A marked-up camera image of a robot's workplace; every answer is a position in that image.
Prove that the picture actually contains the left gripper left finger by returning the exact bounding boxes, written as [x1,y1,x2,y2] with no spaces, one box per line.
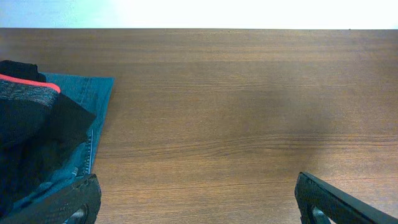
[1,174,101,224]

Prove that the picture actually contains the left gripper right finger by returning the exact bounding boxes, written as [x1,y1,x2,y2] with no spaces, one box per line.
[294,172,397,224]

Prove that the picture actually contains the black leggings red grey waistband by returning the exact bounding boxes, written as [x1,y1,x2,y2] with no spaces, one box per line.
[1,60,60,147]

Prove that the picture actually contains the folded black shirt with logo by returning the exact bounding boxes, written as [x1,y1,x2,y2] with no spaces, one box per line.
[1,94,96,216]

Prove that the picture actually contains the folded blue jeans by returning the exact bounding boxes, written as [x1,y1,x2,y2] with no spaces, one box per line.
[13,73,114,213]

